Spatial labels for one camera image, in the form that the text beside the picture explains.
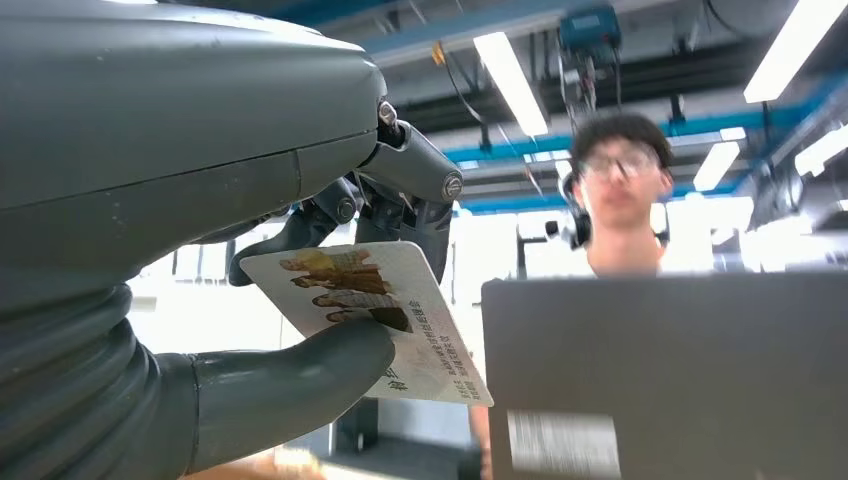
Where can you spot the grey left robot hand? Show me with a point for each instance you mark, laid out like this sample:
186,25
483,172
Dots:
166,119

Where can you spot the white printed ID card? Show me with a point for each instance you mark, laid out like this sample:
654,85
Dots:
430,344

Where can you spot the person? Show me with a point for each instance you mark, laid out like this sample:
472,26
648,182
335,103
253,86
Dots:
619,192

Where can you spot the long ceiling light panel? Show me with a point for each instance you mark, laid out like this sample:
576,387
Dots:
821,151
795,50
511,83
717,166

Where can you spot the blue ceiling hoist box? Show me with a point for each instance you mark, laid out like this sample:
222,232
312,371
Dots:
590,33

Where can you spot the grey laptop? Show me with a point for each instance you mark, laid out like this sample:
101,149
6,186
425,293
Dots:
696,371

